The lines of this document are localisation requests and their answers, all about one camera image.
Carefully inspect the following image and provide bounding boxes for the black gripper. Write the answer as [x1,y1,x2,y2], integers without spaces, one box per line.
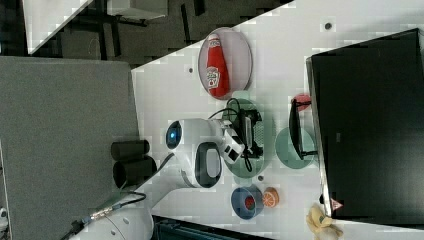
[239,109,263,158]

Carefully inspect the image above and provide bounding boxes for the green plastic strainer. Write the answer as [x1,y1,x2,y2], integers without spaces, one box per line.
[222,91,275,186]

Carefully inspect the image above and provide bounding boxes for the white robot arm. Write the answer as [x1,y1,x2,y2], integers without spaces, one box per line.
[61,108,263,240]

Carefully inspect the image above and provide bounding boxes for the green round plate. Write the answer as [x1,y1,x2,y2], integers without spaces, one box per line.
[275,128,316,169]

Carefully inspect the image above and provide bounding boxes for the red ketchup bottle toy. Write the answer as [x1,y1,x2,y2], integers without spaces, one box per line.
[206,34,230,98]

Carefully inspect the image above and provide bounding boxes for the red round object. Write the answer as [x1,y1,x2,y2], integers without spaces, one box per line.
[293,93,311,111]

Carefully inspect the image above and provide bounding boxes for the grey oval plate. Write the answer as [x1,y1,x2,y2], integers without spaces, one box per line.
[198,27,253,100]

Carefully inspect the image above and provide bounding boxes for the blue bowl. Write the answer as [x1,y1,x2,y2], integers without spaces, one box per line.
[231,185,264,220]

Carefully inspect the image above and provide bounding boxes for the orange slice toy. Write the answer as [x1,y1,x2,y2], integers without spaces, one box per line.
[262,187,279,208]

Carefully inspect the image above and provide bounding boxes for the red toy in bowl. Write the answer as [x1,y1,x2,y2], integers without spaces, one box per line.
[245,196,255,211]

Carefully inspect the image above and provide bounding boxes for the upper black cylinder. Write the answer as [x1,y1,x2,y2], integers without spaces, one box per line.
[110,140,150,161]

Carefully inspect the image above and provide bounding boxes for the large black box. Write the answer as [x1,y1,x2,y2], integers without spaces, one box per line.
[308,29,424,229]

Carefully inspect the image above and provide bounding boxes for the yellow plush toy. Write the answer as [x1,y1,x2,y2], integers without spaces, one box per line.
[306,204,343,240]

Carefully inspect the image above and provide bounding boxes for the teal crate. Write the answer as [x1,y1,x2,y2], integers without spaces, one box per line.
[153,216,241,240]

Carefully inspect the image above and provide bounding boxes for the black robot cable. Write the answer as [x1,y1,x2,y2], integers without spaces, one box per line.
[208,97,254,173]

